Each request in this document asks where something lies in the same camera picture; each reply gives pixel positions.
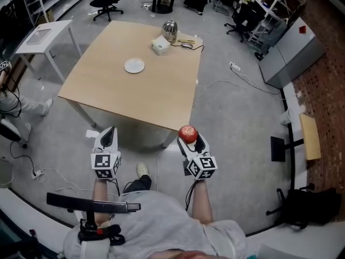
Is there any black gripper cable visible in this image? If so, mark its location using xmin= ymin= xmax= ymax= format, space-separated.
xmin=184 ymin=180 xmax=198 ymax=212
xmin=111 ymin=178 xmax=121 ymax=197

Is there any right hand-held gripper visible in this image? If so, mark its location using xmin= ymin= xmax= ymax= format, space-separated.
xmin=176 ymin=131 xmax=218 ymax=181

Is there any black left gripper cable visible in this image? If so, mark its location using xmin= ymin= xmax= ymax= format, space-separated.
xmin=111 ymin=178 xmax=121 ymax=197

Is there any white tissue box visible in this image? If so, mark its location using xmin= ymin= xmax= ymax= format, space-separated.
xmin=150 ymin=35 xmax=172 ymax=56

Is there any grey metal cabinet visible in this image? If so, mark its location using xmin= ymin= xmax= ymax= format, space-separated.
xmin=258 ymin=17 xmax=327 ymax=90

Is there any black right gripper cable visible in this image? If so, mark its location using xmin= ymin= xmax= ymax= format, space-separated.
xmin=184 ymin=180 xmax=198 ymax=212

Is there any white floor cable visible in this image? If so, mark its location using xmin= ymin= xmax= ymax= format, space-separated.
xmin=192 ymin=68 xmax=282 ymax=108

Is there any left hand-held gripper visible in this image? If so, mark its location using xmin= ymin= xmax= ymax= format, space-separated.
xmin=91 ymin=126 xmax=121 ymax=182

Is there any person's left forearm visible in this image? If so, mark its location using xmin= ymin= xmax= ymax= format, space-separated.
xmin=92 ymin=176 xmax=116 ymax=226

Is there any person's white shoe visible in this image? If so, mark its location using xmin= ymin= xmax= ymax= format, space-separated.
xmin=136 ymin=162 xmax=150 ymax=179

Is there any small white side table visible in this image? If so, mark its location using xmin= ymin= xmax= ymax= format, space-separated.
xmin=15 ymin=19 xmax=82 ymax=84

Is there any person's right forearm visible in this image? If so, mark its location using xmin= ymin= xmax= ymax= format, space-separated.
xmin=190 ymin=179 xmax=214 ymax=224

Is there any person's black trouser leg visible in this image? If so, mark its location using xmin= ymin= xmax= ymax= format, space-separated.
xmin=123 ymin=174 xmax=153 ymax=194

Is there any black kettle base cable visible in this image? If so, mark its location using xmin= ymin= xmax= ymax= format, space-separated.
xmin=170 ymin=43 xmax=205 ymax=61

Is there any silver metal kettle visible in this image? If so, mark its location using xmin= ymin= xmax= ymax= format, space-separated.
xmin=160 ymin=19 xmax=179 ymax=43

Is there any light wooden board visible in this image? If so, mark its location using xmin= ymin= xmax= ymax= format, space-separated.
xmin=299 ymin=113 xmax=322 ymax=161

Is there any person's grey shirt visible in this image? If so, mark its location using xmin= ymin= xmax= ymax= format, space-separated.
xmin=63 ymin=189 xmax=247 ymax=259

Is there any black backpack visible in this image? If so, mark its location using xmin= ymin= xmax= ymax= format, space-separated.
xmin=266 ymin=183 xmax=342 ymax=231

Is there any white paper cup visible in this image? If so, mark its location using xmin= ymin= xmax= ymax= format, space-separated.
xmin=279 ymin=108 xmax=294 ymax=126

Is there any red apple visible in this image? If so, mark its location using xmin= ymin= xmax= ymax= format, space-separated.
xmin=178 ymin=125 xmax=198 ymax=145

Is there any white round plate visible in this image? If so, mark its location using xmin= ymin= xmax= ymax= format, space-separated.
xmin=124 ymin=58 xmax=146 ymax=74

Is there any black monitor stand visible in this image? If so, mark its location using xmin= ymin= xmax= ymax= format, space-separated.
xmin=270 ymin=135 xmax=306 ymax=163

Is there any black clamp mount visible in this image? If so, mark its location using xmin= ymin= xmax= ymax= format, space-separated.
xmin=77 ymin=217 xmax=126 ymax=247

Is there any black mounted bar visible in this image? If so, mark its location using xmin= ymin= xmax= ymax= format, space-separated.
xmin=46 ymin=192 xmax=142 ymax=215

